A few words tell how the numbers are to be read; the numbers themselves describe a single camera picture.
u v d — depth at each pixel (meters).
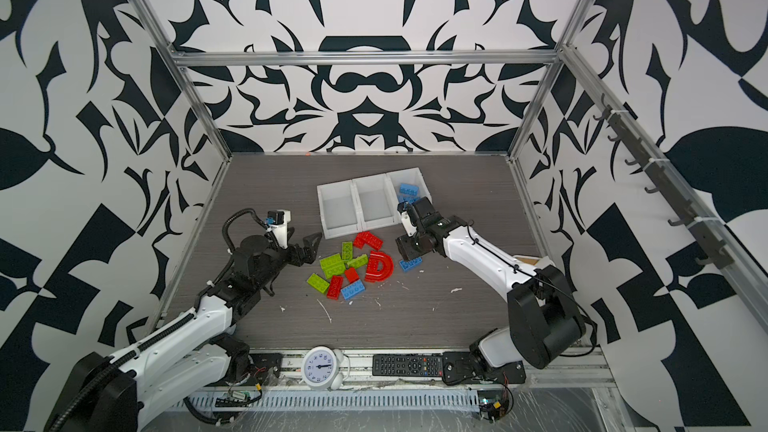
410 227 0.76
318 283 0.87
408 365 0.74
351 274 0.89
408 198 1.05
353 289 0.86
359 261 0.91
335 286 0.87
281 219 0.72
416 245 0.74
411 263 0.91
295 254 0.73
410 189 1.06
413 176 1.08
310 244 0.75
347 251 0.94
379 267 0.91
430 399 0.71
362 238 0.94
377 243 0.94
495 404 0.71
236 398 0.72
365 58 0.93
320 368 0.73
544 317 0.43
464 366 0.74
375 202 1.05
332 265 0.91
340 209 1.03
